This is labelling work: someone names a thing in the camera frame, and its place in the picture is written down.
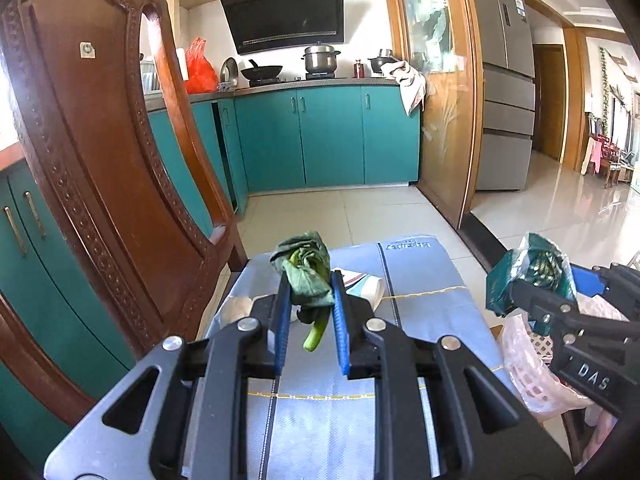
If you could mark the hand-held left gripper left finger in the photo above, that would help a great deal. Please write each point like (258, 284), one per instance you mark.
(282, 325)

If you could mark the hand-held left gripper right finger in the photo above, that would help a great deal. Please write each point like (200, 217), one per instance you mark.
(340, 325)

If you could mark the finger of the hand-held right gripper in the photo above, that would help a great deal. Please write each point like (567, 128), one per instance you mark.
(540, 302)
(587, 280)

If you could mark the green snack bag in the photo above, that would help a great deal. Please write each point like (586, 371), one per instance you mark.
(540, 260)

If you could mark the pink plastic package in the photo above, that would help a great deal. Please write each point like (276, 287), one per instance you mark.
(515, 355)

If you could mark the green leafy vegetable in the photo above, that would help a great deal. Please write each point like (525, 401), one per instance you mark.
(305, 270)

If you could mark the white lined plastic basket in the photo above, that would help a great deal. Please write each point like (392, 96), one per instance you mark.
(530, 390)

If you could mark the white paper cup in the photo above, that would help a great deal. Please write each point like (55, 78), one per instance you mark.
(367, 287)

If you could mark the beige crumpled paper ball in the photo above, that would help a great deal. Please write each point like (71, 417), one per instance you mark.
(237, 310)

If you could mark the blue-grey table cloth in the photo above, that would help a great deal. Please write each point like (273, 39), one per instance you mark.
(425, 320)

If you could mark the red dining chairs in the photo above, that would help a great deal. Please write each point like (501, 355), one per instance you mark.
(607, 152)

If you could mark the brown wooden door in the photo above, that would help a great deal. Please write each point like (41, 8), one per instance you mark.
(547, 105)

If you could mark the teal lower kitchen cabinets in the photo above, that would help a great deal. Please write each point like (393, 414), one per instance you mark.
(330, 135)

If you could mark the silver refrigerator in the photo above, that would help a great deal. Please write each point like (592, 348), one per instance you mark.
(502, 90)

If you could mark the wood-framed glass partition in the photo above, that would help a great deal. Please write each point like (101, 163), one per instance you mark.
(440, 85)

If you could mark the gas stove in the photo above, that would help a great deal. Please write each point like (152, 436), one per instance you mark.
(300, 80)

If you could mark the carved wooden chair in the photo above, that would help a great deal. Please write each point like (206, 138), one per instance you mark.
(100, 160)

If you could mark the pink white towel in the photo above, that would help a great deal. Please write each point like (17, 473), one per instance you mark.
(410, 87)

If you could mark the black wok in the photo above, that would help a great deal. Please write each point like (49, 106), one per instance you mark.
(262, 71)

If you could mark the red bottle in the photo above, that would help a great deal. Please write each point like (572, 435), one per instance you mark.
(358, 70)

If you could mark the steel pot lid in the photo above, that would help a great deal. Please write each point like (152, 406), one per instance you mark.
(229, 74)

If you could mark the steel cooking pot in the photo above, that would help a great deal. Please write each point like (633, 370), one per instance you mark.
(321, 60)

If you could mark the black lidded pot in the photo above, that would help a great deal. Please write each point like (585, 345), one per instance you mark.
(382, 62)

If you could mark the orange plastic bag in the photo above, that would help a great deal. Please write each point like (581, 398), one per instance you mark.
(200, 70)

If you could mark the white dish rack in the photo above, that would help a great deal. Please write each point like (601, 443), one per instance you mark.
(150, 80)

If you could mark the black range hood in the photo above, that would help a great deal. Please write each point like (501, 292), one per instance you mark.
(285, 15)

